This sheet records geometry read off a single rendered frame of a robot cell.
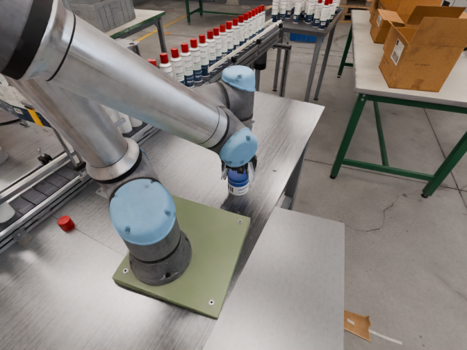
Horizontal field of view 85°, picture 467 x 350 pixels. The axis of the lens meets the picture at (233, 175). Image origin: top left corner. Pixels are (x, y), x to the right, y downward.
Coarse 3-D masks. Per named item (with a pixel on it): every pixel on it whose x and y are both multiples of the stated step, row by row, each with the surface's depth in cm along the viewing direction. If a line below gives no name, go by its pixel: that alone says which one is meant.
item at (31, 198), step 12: (132, 132) 101; (60, 168) 86; (72, 168) 86; (48, 180) 81; (60, 180) 81; (24, 192) 78; (36, 192) 78; (48, 192) 78; (12, 204) 74; (24, 204) 74; (36, 204) 74; (0, 228) 68
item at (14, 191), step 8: (120, 120) 92; (72, 152) 79; (56, 160) 76; (64, 160) 77; (48, 168) 73; (32, 176) 71; (40, 176) 72; (24, 184) 69; (8, 192) 67; (16, 192) 68; (0, 200) 65
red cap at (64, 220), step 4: (64, 216) 73; (68, 216) 73; (60, 220) 72; (64, 220) 72; (68, 220) 72; (60, 224) 71; (64, 224) 72; (68, 224) 73; (72, 224) 74; (64, 228) 73; (68, 228) 73
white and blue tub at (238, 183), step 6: (228, 174) 80; (234, 174) 80; (240, 174) 80; (228, 180) 81; (234, 180) 79; (240, 180) 79; (246, 180) 80; (228, 186) 84; (234, 186) 80; (240, 186) 80; (246, 186) 82; (234, 192) 83; (240, 192) 82; (246, 192) 84
